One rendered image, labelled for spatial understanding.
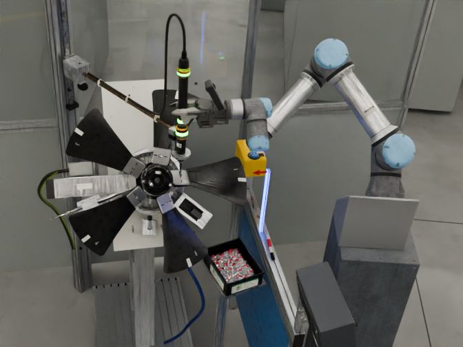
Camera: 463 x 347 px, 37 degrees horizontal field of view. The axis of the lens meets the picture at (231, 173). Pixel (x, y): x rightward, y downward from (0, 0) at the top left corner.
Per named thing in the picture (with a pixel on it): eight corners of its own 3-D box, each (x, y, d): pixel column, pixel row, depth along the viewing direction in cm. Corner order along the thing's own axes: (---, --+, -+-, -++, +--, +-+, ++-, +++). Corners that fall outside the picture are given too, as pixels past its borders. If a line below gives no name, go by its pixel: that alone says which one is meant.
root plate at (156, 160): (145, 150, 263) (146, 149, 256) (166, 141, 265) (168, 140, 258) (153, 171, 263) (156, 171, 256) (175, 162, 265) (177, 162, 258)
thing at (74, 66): (62, 76, 284) (60, 57, 279) (76, 70, 288) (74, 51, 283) (77, 85, 279) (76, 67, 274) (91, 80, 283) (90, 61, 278)
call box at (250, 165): (234, 158, 310) (236, 139, 303) (256, 156, 312) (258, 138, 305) (242, 180, 298) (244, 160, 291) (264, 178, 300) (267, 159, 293)
